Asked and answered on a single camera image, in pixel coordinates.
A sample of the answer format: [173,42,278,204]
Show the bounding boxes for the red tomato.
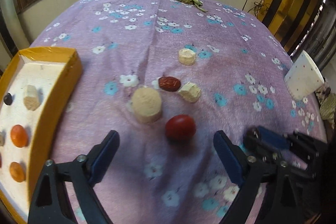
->
[165,114,197,141]

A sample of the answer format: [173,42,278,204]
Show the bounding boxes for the large orange mandarin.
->
[10,124,29,148]

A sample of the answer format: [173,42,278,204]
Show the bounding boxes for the small beige corn chunk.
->
[178,82,202,103]

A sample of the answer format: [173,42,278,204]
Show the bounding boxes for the red jujube date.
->
[158,76,181,92]

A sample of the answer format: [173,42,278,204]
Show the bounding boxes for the large beige corn piece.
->
[131,87,162,123]

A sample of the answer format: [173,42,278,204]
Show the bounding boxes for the dark purple plum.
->
[3,93,13,106]

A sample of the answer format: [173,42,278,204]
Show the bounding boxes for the dark round fruit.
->
[246,127,259,139]

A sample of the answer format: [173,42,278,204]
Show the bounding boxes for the white dotted paper cup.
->
[284,51,325,101]

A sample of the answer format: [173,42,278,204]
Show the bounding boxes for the purple floral tablecloth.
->
[33,0,326,223]

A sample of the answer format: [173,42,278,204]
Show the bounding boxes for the yellow-rimmed white tray box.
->
[1,47,83,223]

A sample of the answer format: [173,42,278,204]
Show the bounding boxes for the green dried leaves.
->
[176,0,207,12]

